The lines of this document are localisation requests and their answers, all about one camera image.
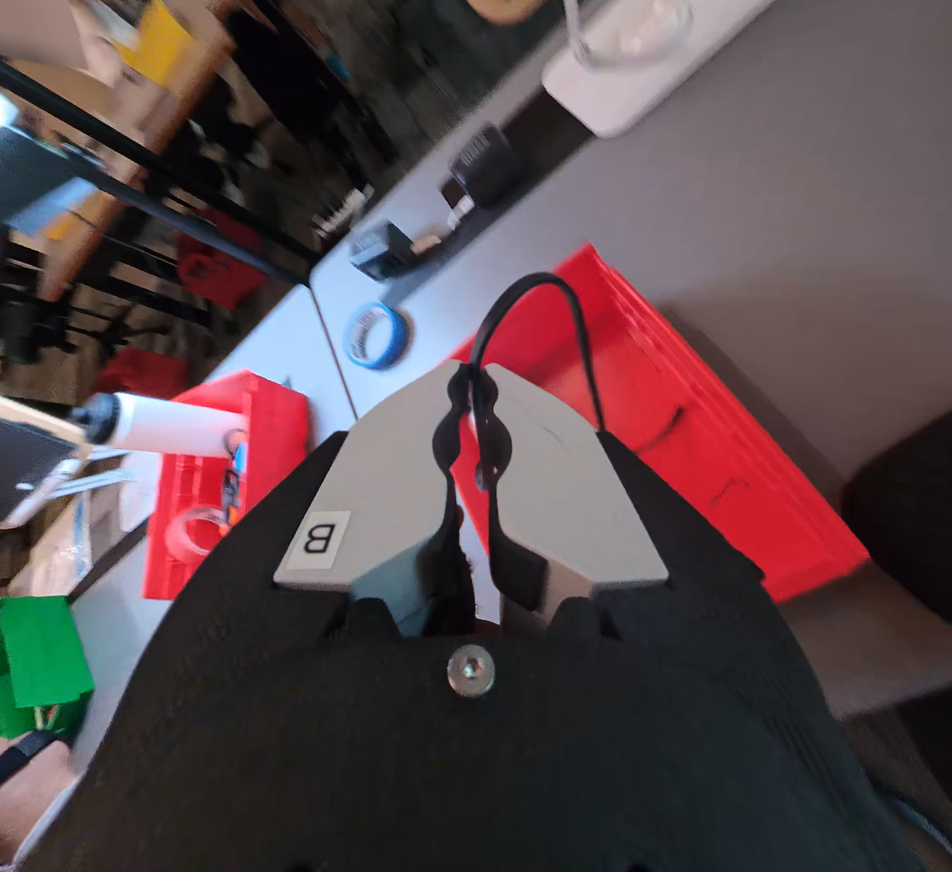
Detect printed tape roll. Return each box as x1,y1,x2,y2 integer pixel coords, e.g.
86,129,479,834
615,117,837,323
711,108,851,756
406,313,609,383
165,506,226,562

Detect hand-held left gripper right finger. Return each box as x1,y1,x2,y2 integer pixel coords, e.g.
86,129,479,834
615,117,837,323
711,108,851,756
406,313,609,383
483,364,670,611

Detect red bag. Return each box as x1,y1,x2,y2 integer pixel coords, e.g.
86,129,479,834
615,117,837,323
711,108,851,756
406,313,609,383
177,210,267,309

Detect person's left forearm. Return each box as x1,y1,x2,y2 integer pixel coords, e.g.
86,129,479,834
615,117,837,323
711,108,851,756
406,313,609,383
0,729,83,869

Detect white tube with black cap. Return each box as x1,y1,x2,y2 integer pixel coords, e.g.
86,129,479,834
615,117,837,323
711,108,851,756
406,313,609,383
70,392,250,457

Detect black power adapter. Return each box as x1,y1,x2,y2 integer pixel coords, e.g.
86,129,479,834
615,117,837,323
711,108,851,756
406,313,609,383
440,124,522,226
350,220,441,282

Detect blue tape roll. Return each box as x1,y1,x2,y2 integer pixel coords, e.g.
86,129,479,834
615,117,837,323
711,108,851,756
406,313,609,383
344,301,409,371

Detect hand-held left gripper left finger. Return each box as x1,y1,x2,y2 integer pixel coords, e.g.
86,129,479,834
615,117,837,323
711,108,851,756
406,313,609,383
274,360,477,635

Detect large red plastic bin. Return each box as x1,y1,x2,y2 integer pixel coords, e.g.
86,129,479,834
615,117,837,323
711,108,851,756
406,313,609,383
446,243,871,604

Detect black cable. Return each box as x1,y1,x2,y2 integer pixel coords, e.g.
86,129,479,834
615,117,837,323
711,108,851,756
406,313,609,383
467,273,607,494

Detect white stand base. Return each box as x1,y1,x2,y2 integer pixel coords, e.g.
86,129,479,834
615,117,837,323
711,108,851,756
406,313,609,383
543,0,787,139

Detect yellow box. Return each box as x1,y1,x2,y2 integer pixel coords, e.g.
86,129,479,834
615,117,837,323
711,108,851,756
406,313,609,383
115,0,196,86

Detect carabiner keychain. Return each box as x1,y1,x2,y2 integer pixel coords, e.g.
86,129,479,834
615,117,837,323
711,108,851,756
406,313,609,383
220,429,250,534

